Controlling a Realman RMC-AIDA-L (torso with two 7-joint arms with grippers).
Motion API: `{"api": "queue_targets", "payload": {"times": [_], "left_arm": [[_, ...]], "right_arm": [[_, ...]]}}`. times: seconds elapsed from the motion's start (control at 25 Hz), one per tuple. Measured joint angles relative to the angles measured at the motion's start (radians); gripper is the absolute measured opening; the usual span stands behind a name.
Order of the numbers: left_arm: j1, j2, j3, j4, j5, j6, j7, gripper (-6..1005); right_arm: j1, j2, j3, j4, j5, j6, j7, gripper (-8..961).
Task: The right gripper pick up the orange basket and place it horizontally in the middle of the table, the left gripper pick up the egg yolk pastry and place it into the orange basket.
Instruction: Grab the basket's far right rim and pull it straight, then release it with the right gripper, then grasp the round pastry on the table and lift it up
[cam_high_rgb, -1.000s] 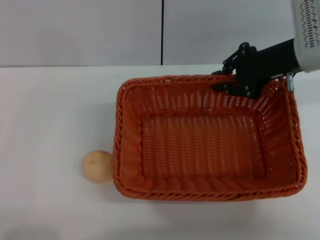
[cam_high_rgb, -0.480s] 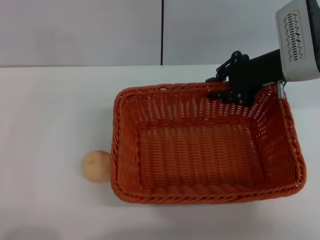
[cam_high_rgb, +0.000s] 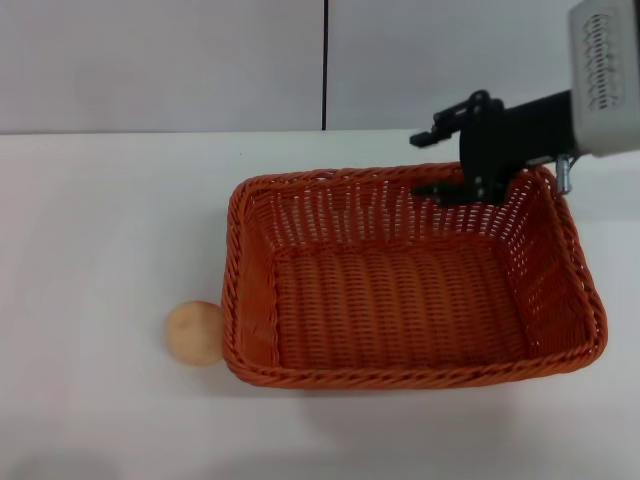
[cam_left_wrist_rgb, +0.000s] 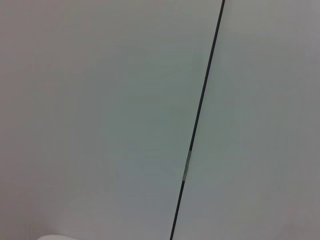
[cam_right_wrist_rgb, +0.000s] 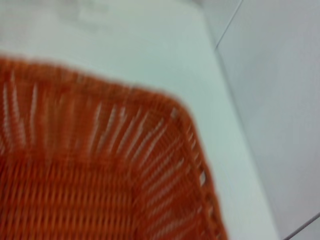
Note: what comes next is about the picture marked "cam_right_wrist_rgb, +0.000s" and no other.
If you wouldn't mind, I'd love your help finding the orange woven plastic basket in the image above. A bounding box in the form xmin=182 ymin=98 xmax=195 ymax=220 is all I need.
xmin=0 ymin=57 xmax=230 ymax=240

